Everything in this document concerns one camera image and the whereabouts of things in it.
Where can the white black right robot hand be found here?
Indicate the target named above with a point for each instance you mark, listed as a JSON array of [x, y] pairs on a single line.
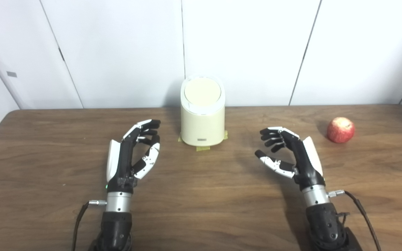
[[305, 167]]

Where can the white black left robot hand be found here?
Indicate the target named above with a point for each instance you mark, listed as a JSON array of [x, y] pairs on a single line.
[[120, 164]]

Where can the red apple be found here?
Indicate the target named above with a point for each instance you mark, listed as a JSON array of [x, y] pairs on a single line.
[[341, 130]]

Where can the round cream bin lid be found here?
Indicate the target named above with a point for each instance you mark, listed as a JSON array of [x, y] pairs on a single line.
[[202, 91]]

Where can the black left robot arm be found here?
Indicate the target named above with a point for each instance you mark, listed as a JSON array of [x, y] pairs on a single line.
[[117, 226]]

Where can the cream-colored bin body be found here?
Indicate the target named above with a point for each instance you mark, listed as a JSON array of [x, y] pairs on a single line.
[[202, 125]]

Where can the wide yellow tape piece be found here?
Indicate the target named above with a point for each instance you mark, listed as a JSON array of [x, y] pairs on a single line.
[[203, 149]]

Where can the black wall panel hinge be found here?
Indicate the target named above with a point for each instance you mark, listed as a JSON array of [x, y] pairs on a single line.
[[61, 54]]

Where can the grey wall label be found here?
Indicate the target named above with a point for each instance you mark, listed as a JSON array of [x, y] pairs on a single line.
[[12, 74]]

